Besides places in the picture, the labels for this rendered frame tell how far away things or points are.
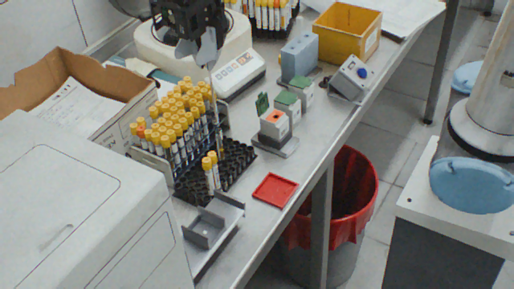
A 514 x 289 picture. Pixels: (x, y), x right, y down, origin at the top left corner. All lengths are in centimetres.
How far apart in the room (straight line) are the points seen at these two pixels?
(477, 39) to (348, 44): 199
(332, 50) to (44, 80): 67
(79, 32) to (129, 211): 81
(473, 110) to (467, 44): 243
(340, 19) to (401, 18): 18
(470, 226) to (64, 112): 83
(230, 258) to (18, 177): 39
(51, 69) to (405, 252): 85
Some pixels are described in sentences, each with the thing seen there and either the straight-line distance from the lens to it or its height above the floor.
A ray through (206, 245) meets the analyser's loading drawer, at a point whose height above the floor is 92.
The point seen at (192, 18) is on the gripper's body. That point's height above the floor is 125.
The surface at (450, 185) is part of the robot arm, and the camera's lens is 76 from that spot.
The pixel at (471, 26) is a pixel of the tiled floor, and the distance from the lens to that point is 332.
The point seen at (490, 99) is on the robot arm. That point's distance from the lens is 70.
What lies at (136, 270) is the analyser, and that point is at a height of 107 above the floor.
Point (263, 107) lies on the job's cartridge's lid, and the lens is 105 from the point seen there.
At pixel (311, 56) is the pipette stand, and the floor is 93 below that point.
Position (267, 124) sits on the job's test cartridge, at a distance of 104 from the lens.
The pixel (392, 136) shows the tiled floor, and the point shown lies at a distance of 244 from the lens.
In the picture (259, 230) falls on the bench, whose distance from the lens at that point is 94.
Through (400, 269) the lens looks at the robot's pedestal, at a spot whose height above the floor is 69.
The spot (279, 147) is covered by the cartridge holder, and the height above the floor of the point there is 90.
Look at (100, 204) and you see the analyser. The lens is 63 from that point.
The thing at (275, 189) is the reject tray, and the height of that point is 88.
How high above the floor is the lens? 163
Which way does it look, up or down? 43 degrees down
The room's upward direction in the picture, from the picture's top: 4 degrees counter-clockwise
